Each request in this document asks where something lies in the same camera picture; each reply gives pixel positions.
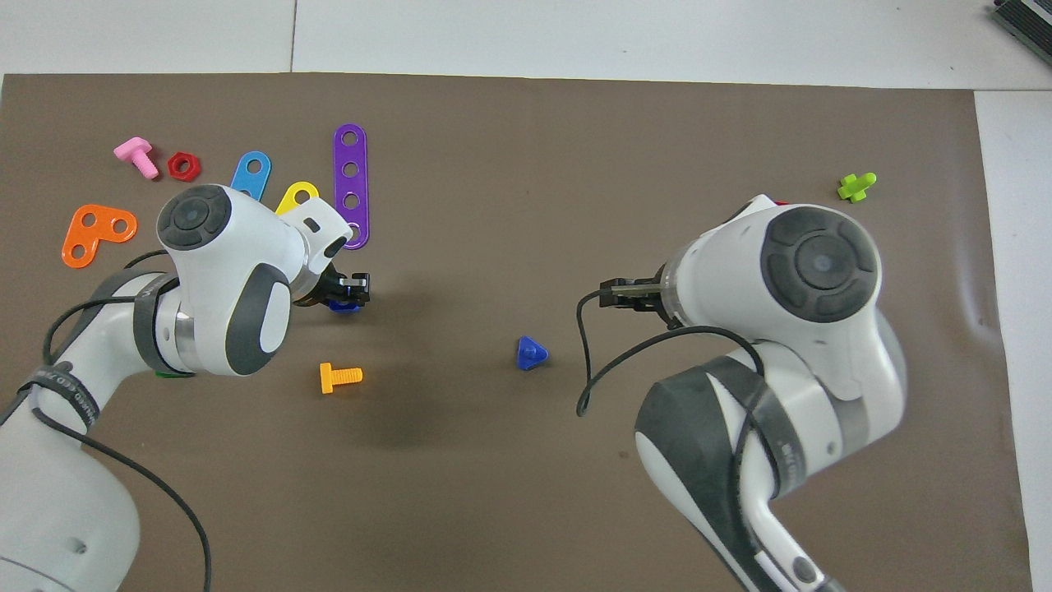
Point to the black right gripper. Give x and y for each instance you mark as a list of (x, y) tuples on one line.
[(653, 310)]

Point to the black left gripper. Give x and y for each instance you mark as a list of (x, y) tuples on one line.
[(325, 288)]

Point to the blue square plastic nut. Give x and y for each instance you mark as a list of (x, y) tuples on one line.
[(343, 308)]

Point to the blue triangle-head plastic bolt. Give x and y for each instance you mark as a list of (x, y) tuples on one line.
[(532, 353)]

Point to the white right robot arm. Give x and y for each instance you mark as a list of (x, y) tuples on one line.
[(822, 263)]

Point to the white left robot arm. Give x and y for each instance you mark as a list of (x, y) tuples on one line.
[(222, 271)]

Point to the orange plastic bolt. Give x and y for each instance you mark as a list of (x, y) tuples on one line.
[(339, 377)]

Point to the purple four-hole plate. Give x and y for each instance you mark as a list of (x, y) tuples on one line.
[(351, 185)]

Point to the yellow three-hole plate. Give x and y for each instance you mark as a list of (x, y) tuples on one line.
[(296, 197)]

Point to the blue two-hole plate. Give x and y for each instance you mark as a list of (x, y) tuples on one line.
[(251, 182)]

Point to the green plastic bolt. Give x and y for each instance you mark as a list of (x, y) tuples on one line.
[(168, 375)]

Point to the brown table mat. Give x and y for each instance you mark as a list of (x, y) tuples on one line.
[(526, 493)]

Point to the lime cross-head plastic bolt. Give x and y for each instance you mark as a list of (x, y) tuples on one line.
[(855, 189)]

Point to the pink plastic bolt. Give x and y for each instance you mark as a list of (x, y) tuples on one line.
[(134, 150)]

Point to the orange heart-shaped plate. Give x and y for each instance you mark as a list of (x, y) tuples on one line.
[(104, 215)]

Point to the dark grey ribbed device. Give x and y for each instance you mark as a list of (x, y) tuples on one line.
[(1031, 20)]

